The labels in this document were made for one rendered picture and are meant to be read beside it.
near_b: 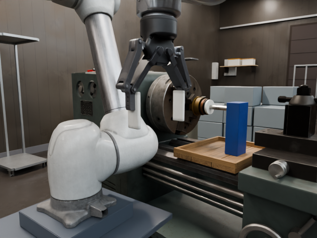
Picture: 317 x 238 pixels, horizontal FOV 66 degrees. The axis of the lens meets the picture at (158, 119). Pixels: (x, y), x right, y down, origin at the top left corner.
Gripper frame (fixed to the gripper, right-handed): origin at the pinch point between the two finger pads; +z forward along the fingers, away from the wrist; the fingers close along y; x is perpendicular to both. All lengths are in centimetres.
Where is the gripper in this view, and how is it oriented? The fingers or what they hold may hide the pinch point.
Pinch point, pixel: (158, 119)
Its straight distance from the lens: 51.5
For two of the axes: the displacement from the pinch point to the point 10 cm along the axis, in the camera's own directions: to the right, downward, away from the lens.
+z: 0.0, 9.9, 1.4
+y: -6.8, 1.0, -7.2
